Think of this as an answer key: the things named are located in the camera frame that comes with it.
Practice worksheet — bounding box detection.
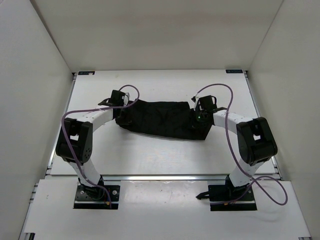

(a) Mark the black pleated skirt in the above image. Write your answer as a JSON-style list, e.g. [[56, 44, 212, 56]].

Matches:
[[115, 100, 213, 140]]

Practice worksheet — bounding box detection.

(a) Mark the purple cable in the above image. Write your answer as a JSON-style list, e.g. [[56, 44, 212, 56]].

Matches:
[[193, 83, 289, 206], [61, 84, 140, 207]]

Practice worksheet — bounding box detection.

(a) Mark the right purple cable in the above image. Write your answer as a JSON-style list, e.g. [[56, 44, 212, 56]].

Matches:
[[193, 83, 289, 206]]

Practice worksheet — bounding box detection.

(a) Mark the blue corner label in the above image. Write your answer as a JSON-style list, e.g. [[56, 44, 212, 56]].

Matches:
[[225, 69, 244, 74], [77, 71, 95, 76]]

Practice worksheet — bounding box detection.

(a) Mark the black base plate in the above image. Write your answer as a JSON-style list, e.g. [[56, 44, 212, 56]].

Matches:
[[196, 185, 257, 212], [73, 183, 121, 210]]

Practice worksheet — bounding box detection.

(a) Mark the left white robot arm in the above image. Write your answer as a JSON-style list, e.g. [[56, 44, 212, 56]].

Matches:
[[55, 90, 130, 199]]

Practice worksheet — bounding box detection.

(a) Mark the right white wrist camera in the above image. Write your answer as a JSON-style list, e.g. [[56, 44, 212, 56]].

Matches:
[[191, 95, 201, 112]]

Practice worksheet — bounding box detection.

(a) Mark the aluminium table rail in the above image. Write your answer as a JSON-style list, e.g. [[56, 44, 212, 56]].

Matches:
[[44, 174, 283, 182]]

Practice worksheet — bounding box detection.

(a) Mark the right blue corner label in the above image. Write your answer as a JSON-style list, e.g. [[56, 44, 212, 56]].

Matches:
[[225, 69, 244, 74]]

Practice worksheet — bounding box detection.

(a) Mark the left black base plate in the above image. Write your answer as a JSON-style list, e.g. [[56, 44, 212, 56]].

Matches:
[[73, 183, 121, 210]]

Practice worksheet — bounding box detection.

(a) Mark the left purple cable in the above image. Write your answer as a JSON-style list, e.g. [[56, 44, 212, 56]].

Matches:
[[61, 84, 140, 207]]

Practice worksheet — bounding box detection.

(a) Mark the left blue corner label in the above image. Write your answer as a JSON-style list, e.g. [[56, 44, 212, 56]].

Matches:
[[77, 71, 95, 76]]

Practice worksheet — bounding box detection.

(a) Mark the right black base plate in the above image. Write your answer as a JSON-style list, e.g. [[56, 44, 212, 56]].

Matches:
[[196, 185, 257, 212]]

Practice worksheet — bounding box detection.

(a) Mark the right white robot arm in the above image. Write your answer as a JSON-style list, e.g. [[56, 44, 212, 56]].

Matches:
[[191, 95, 278, 200]]

